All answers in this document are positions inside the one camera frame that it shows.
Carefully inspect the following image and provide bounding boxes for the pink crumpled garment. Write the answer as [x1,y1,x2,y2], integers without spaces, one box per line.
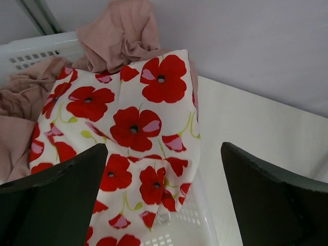
[1,1,197,183]

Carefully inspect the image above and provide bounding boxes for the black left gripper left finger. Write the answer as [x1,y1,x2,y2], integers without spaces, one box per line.
[1,143,108,245]

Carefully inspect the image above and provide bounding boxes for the white plastic laundry basket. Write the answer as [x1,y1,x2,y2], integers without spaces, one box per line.
[0,31,247,246]

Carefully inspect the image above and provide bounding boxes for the grey corner frame post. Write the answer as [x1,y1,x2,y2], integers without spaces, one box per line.
[17,0,63,35]

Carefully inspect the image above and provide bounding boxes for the red poppy print skirt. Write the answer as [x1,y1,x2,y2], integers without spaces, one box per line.
[29,50,200,245]

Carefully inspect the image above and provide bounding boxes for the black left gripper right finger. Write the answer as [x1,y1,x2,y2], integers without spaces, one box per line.
[221,142,327,246]

